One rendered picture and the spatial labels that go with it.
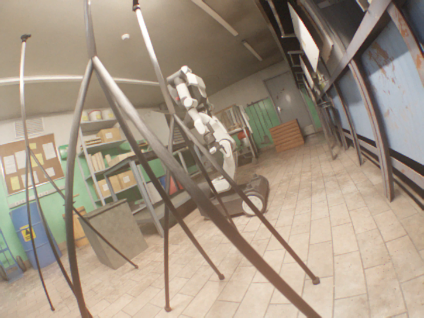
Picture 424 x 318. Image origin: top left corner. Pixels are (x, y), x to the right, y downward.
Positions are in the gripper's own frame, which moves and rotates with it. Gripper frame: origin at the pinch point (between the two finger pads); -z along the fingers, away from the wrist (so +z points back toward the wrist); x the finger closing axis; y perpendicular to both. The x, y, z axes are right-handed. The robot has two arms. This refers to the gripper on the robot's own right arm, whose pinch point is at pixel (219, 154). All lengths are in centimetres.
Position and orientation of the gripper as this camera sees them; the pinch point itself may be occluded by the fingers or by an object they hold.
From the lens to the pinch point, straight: 155.2
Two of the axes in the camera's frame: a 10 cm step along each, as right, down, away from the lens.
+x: 7.8, -5.0, -3.7
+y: 3.4, -1.7, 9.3
